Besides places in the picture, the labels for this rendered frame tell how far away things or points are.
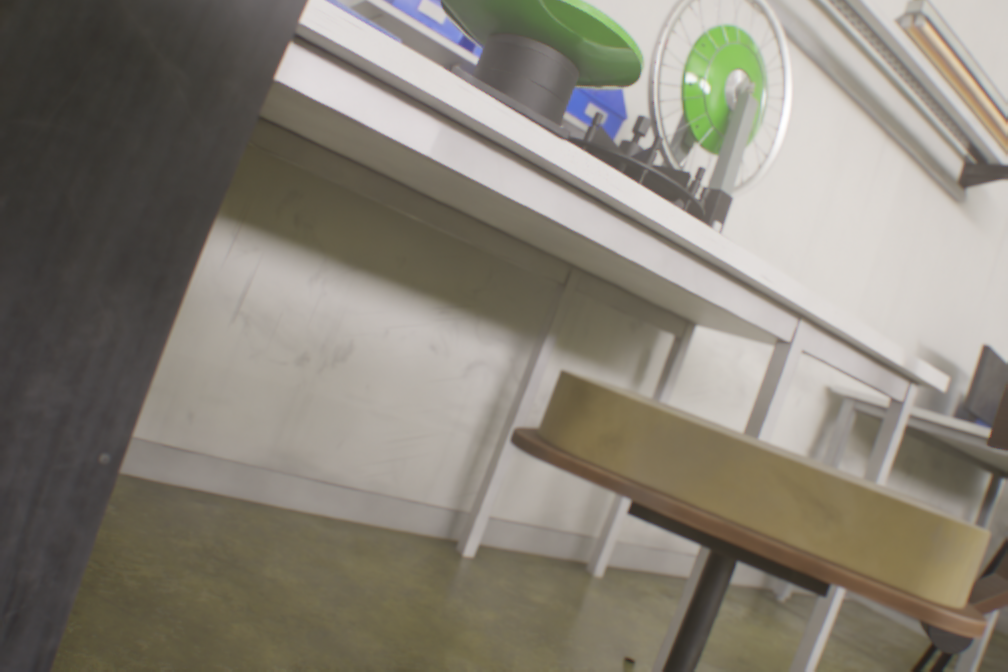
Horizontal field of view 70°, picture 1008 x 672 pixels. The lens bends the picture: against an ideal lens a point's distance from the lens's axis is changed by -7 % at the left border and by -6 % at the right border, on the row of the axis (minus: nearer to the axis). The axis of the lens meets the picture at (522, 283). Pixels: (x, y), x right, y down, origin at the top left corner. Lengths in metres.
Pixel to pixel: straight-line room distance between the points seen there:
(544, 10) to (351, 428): 1.36
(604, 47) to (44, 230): 0.73
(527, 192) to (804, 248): 2.12
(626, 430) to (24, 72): 0.50
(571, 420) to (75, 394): 0.38
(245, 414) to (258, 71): 1.43
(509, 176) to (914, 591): 0.77
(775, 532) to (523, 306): 1.74
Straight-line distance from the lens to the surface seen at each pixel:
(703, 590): 0.76
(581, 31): 1.05
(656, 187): 1.44
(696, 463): 0.58
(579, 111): 2.06
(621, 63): 1.10
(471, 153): 1.08
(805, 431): 3.40
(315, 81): 0.99
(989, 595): 0.76
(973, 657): 3.08
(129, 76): 0.62
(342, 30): 0.95
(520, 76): 1.07
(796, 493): 0.58
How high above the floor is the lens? 0.63
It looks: 4 degrees up
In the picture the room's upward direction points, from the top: 21 degrees clockwise
